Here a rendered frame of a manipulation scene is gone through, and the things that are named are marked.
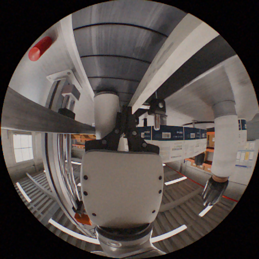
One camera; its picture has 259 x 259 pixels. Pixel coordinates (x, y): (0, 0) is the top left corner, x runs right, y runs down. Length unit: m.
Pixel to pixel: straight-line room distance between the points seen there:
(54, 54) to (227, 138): 0.39
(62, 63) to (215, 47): 0.25
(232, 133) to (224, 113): 0.05
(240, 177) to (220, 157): 4.41
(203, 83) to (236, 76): 0.07
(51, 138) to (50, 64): 0.16
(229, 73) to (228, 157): 0.17
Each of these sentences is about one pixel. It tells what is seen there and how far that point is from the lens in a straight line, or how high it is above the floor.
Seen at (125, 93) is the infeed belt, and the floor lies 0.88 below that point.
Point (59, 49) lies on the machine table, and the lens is 0.18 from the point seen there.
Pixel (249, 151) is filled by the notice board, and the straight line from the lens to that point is 4.25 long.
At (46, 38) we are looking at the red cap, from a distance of 0.18.
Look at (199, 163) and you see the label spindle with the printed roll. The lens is 0.65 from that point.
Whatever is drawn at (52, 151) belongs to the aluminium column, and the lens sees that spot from 0.19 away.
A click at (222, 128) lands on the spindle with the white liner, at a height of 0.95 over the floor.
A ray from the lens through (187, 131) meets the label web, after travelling 0.38.
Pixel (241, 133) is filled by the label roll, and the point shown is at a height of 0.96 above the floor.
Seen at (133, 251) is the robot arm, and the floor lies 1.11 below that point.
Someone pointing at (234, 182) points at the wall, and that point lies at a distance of 4.71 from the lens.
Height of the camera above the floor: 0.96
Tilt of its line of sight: 5 degrees down
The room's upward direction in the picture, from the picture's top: 178 degrees counter-clockwise
